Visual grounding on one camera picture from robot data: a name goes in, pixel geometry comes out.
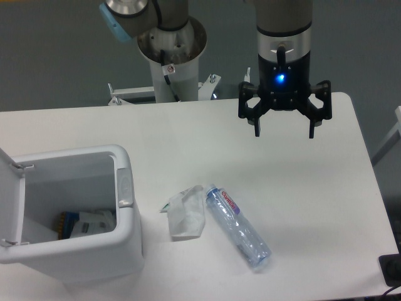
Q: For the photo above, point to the white frame at right edge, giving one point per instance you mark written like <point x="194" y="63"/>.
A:
<point x="388" y="142"/>

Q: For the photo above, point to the white metal base bracket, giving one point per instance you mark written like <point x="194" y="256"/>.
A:
<point x="211" y="89"/>

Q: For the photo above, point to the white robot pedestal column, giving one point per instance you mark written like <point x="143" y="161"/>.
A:
<point x="173" y="56"/>

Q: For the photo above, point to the black power box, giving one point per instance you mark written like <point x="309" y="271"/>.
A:
<point x="390" y="266"/>

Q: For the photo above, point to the blue yellow packet in bin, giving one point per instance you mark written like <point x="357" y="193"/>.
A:
<point x="66" y="224"/>

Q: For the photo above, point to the white trash can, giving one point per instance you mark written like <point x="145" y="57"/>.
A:
<point x="37" y="188"/>

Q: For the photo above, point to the white paper trash in bin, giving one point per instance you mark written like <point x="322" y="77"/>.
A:
<point x="93" y="223"/>

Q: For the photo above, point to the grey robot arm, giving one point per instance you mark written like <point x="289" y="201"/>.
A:
<point x="283" y="27"/>

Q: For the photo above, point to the white plastic wrapper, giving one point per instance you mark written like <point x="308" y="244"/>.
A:
<point x="185" y="214"/>

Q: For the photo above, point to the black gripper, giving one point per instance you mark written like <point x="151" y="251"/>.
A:
<point x="285" y="88"/>

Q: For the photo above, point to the clear plastic water bottle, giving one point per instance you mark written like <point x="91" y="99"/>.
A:
<point x="236" y="226"/>

